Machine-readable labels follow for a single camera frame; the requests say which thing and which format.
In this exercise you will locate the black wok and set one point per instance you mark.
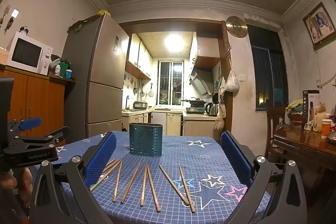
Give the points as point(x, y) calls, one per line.
point(197, 102)

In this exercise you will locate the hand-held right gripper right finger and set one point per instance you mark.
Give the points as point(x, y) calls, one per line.
point(237, 158)

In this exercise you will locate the cream lower kitchen cabinets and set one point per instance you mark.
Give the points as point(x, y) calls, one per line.
point(173, 123)

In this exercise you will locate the cream upper kitchen cabinets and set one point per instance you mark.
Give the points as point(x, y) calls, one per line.
point(137, 58)

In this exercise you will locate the white light switch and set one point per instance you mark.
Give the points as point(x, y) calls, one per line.
point(242, 77)

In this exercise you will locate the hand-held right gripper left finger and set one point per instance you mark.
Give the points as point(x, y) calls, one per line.
point(101, 158)

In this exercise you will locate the flower basket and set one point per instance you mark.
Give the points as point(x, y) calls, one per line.
point(295, 112)

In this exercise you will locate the glossy wooden side table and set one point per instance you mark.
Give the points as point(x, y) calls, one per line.
point(307, 145)

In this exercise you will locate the dark barred window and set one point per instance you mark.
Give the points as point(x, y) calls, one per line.
point(267, 69)

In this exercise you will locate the steel electric kettle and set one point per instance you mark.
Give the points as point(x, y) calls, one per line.
point(212, 109)

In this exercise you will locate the set of wooden chopsticks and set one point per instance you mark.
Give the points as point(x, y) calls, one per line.
point(130, 183)

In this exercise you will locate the black product box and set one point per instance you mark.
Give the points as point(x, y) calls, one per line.
point(311, 106)

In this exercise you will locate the white microwave oven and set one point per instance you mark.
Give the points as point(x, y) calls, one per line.
point(26, 52)

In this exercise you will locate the gold round wall clock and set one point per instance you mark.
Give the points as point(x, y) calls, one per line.
point(237, 27)

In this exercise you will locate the teal metal utensil holder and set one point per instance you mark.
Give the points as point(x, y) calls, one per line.
point(145, 140)

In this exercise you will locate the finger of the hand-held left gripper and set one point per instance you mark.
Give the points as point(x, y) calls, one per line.
point(52, 138)
point(30, 123)

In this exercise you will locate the gas stove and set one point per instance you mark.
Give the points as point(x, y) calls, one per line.
point(195, 109)

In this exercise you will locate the green plastic container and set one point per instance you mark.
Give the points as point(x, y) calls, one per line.
point(64, 69)

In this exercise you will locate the brown paper bag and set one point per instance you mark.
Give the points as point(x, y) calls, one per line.
point(320, 117)

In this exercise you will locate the small alarm clock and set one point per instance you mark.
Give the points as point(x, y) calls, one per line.
point(23, 30)

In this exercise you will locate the brown wooden chair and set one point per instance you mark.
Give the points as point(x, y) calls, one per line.
point(275, 119)

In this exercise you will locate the hanging wall ornament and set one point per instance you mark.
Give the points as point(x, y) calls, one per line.
point(10, 23)

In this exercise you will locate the yellow bag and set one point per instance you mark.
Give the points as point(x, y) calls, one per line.
point(102, 13)

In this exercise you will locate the rice cooker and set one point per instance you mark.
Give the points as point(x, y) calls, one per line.
point(140, 105)

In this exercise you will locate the pink box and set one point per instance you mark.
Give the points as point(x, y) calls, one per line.
point(3, 56)

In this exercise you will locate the steel range hood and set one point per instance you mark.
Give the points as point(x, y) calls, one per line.
point(201, 81)

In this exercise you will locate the orange paper cup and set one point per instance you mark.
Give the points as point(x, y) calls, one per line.
point(326, 129)

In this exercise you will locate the round kitchen ceiling light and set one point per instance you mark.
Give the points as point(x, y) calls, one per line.
point(173, 42)

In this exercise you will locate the cream kitchen cabinets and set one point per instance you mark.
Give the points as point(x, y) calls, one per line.
point(173, 123)
point(137, 58)

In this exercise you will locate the green leafy bundle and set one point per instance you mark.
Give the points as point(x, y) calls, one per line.
point(78, 24)

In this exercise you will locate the white pill bottle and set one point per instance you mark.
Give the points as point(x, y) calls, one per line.
point(57, 70)

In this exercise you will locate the hanging bags on door frame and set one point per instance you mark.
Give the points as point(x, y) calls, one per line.
point(221, 111)

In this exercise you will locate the kitchen window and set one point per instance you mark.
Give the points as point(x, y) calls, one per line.
point(170, 82)

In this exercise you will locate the white wall socket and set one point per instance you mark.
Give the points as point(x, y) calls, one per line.
point(15, 13)

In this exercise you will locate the hanging white plastic bag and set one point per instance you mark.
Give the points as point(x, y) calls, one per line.
point(232, 83)

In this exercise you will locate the grey refrigerator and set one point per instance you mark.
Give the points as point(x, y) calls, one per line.
point(105, 64)

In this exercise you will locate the refrigerator door sticker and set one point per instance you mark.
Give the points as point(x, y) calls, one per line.
point(116, 44)

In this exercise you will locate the blue checked star tablecloth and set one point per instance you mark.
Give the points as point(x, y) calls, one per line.
point(183, 155)

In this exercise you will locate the framed wall picture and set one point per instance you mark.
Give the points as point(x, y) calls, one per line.
point(319, 26)

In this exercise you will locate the person's left hand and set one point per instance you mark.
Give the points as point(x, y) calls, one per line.
point(26, 184)

